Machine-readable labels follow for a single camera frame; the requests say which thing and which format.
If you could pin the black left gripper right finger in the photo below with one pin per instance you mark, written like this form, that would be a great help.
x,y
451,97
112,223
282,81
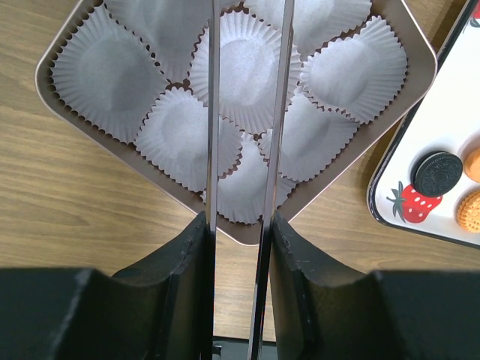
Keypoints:
x,y
319,303

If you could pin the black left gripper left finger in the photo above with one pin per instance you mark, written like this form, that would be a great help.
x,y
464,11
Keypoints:
x,y
183,320

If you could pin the steel slotted serving tongs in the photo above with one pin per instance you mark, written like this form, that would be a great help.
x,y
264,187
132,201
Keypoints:
x,y
255,342

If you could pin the white paper cupcake liner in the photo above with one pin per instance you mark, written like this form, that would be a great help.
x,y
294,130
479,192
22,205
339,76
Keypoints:
x,y
312,138
106,75
241,195
360,75
249,59
316,22
174,138
171,29

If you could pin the orange round dotted biscuit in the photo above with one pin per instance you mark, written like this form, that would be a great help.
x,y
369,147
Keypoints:
x,y
468,212

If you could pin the black sandwich cookie left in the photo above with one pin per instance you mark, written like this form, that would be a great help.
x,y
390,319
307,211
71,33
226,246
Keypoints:
x,y
436,173

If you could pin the orange scalloped cookie lower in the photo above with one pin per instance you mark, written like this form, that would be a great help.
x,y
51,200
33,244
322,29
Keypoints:
x,y
473,165

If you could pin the white strawberry print tray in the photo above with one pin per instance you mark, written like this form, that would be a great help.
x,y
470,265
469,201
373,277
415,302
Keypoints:
x,y
447,119

